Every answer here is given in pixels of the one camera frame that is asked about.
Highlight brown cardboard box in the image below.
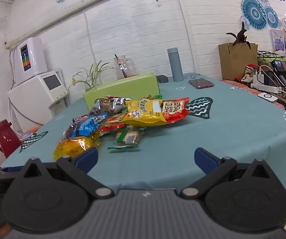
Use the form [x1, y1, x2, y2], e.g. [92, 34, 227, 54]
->
[218, 42, 259, 81]

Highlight yellow flower plant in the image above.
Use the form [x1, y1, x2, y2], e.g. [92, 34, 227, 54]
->
[69, 60, 114, 93]

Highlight black straw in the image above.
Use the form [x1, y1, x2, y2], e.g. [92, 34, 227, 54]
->
[114, 54, 128, 78]

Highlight dark dried plant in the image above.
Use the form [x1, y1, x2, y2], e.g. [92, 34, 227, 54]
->
[226, 21, 252, 50]

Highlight large blue paper fan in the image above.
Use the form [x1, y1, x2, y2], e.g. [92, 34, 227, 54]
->
[240, 0, 268, 31]

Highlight wall photo print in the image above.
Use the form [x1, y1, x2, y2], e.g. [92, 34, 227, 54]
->
[271, 29, 284, 53]

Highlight yellow snack packet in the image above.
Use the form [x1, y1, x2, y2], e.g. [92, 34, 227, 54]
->
[121, 98, 168, 127]

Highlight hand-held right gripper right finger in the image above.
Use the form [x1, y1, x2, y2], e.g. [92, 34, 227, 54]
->
[179, 147, 273, 200]

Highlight red packet with cream label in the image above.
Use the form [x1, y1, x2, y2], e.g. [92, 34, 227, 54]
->
[161, 98, 191, 124]

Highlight grey thermos bottle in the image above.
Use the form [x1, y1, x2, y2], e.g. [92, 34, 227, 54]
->
[167, 48, 184, 82]

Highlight red thermos jug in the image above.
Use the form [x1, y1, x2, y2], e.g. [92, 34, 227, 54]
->
[0, 120, 24, 159]

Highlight white appliance with screen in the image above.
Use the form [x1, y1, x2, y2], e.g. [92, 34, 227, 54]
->
[8, 71, 70, 130]

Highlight glass pitcher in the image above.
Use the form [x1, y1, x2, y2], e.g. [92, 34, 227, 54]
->
[113, 56, 136, 80]

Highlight small blue paper fan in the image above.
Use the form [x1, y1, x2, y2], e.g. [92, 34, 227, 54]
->
[264, 6, 280, 29]

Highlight golden clear-wrapped cake packet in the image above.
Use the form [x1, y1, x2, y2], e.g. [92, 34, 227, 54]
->
[53, 136, 102, 161]

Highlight white power strip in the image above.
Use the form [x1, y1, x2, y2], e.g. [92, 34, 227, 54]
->
[250, 81, 282, 93]

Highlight smartphone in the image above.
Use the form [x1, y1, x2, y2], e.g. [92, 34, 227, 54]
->
[188, 78, 215, 89]

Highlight colourful stuffed toy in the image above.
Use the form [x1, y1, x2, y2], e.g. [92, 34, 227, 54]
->
[244, 64, 258, 83]

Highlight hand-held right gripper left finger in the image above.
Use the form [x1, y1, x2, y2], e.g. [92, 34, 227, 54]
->
[21, 148, 114, 200]

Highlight red and blue cookie packet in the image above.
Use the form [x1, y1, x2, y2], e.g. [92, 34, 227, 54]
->
[63, 114, 108, 140]

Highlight teal printed tablecloth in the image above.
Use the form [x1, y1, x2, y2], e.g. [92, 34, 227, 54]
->
[0, 73, 286, 195]

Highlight silver snack packet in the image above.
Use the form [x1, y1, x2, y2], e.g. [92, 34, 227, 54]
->
[90, 96, 133, 116]

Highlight green cardboard box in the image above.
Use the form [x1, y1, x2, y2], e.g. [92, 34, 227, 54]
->
[83, 71, 161, 110]

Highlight green cake packet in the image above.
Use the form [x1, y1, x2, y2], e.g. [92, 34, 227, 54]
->
[107, 127, 143, 153]

